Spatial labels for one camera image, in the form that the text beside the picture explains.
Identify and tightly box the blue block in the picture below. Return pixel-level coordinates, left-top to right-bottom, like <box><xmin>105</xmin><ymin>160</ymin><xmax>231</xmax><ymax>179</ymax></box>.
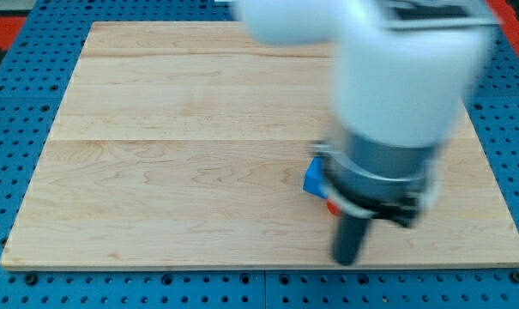
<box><xmin>302</xmin><ymin>157</ymin><xmax>327</xmax><ymax>199</ymax></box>

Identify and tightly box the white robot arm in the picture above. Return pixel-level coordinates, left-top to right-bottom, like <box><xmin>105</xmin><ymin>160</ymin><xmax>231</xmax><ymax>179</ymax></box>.
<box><xmin>232</xmin><ymin>0</ymin><xmax>498</xmax><ymax>265</ymax></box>

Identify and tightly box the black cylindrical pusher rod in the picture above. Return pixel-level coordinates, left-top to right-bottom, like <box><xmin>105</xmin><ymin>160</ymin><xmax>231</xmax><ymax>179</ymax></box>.
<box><xmin>331</xmin><ymin>213</ymin><xmax>371</xmax><ymax>265</ymax></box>

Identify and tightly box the light wooden board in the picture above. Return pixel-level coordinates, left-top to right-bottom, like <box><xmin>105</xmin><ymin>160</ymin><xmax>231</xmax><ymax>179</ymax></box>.
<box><xmin>0</xmin><ymin>21</ymin><xmax>519</xmax><ymax>271</ymax></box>

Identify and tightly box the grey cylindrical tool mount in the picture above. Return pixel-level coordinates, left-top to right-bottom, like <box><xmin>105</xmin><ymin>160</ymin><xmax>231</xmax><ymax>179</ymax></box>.
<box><xmin>311</xmin><ymin>125</ymin><xmax>438</xmax><ymax>228</ymax></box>

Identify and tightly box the red star block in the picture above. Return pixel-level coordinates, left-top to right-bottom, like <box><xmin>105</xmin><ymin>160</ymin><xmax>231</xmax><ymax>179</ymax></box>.
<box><xmin>326</xmin><ymin>199</ymin><xmax>341</xmax><ymax>216</ymax></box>

